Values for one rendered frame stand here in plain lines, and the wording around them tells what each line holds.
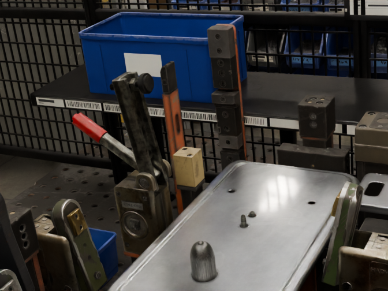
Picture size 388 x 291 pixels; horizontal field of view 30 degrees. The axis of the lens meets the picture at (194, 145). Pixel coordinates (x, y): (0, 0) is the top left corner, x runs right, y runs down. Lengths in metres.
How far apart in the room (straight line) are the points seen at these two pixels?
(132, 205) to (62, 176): 0.91
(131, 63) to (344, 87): 0.42
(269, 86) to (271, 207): 0.43
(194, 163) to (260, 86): 0.40
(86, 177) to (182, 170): 0.85
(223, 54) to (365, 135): 0.29
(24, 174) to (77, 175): 1.80
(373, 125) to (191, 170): 0.30
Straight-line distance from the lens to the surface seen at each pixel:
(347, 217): 0.88
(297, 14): 1.49
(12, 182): 3.69
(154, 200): 1.06
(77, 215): 0.94
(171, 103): 1.11
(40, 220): 0.99
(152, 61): 1.43
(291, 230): 1.02
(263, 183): 1.14
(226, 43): 1.26
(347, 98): 1.37
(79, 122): 1.09
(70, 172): 1.99
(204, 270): 0.92
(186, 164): 1.11
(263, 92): 1.43
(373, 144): 1.18
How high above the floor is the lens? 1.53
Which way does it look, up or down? 24 degrees down
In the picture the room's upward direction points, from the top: 7 degrees counter-clockwise
